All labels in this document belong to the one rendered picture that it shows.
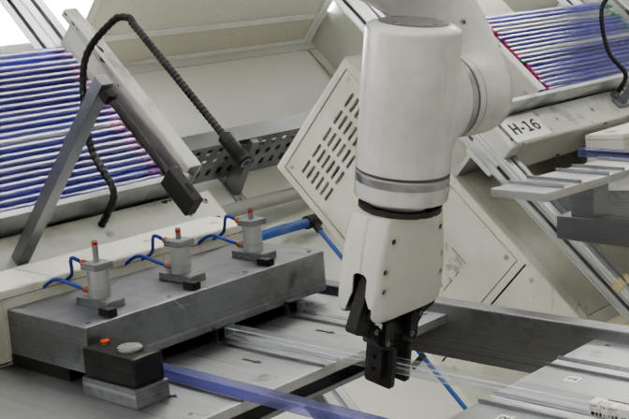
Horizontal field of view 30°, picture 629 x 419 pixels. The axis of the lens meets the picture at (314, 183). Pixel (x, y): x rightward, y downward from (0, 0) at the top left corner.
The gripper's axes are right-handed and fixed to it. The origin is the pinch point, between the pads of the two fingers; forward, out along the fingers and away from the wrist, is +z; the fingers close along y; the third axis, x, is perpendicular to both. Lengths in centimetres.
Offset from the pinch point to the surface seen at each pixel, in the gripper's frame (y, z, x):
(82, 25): -21, -19, -74
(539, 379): -6.3, -0.5, 12.3
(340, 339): -6.3, 3.6, -11.1
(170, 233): -9.5, 0.7, -41.3
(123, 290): 6.2, 1.0, -31.0
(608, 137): -115, 4, -39
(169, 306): 6.5, 0.2, -23.2
